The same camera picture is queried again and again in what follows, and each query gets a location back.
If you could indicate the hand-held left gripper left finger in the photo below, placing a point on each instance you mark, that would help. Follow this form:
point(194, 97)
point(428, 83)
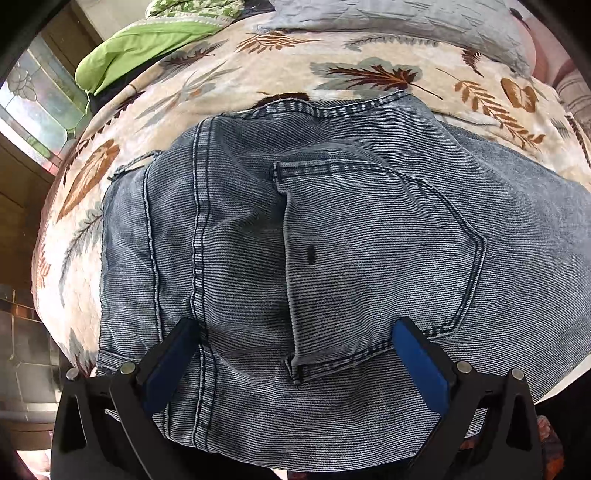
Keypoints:
point(159, 381)

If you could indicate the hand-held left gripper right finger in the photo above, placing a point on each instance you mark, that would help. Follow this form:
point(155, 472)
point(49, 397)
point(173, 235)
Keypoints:
point(427, 369)

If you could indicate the blue denim pants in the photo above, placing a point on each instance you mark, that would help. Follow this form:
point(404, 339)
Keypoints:
point(351, 240)

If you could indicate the wooden stained glass door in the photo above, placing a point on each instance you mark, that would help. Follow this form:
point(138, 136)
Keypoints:
point(37, 97)

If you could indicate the striped sofa cushion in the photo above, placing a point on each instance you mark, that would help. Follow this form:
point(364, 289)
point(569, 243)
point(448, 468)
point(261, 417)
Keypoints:
point(575, 97)

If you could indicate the green patterned quilt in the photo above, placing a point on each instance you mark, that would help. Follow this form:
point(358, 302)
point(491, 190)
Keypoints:
point(134, 46)

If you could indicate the pink sofa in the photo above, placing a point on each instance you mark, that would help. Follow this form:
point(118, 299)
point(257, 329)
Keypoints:
point(547, 55)

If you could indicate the leaf print blanket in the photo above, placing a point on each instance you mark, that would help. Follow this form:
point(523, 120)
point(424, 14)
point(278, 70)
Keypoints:
point(277, 60)

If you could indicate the grey quilted pillow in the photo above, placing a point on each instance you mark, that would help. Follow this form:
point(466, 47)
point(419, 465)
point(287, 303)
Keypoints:
point(415, 23)

